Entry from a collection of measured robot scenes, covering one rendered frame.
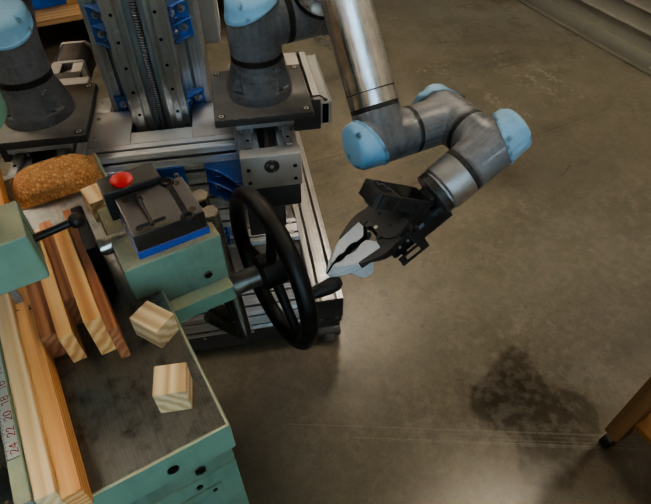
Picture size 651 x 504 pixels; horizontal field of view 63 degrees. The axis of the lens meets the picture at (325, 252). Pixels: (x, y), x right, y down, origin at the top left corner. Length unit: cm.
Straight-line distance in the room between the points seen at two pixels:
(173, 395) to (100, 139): 89
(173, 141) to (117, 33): 26
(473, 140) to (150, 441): 59
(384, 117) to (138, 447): 54
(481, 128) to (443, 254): 126
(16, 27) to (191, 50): 38
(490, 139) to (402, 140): 13
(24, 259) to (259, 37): 71
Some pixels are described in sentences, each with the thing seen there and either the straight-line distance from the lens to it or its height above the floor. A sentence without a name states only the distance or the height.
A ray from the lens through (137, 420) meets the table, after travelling 68.
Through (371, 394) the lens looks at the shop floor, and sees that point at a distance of 168.
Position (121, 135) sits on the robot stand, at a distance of 141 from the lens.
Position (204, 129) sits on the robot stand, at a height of 73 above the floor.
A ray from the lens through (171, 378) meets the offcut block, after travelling 64.
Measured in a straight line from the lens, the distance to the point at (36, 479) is 63.
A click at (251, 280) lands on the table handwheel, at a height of 82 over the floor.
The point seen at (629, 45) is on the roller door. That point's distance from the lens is 363.
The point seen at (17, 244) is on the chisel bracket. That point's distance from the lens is 66.
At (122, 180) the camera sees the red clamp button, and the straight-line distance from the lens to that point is 76.
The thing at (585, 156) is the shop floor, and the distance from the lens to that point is 273.
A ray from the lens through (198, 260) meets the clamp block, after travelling 76.
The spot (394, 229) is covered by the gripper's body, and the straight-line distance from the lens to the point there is 78.
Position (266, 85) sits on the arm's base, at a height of 87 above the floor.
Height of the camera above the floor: 148
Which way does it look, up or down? 47 degrees down
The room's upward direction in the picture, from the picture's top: straight up
